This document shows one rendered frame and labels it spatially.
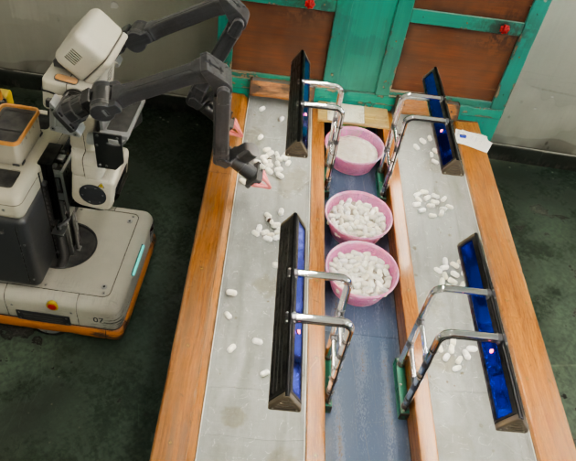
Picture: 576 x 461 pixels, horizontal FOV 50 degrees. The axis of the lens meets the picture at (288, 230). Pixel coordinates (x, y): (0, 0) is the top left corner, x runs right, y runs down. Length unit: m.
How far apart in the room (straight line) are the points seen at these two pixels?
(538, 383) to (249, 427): 0.92
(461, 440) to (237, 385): 0.68
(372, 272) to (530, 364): 0.61
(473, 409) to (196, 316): 0.91
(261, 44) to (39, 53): 1.81
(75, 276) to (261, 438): 1.28
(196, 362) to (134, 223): 1.20
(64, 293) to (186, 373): 0.99
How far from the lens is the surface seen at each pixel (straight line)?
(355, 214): 2.45
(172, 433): 1.82
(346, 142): 2.80
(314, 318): 1.60
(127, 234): 2.93
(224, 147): 2.18
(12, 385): 2.88
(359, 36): 2.82
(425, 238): 2.45
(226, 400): 1.89
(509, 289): 2.37
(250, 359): 1.97
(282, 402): 1.51
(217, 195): 2.40
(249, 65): 2.91
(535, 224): 3.93
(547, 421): 2.10
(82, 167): 2.41
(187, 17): 2.29
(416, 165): 2.78
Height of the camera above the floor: 2.40
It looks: 45 degrees down
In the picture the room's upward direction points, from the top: 9 degrees clockwise
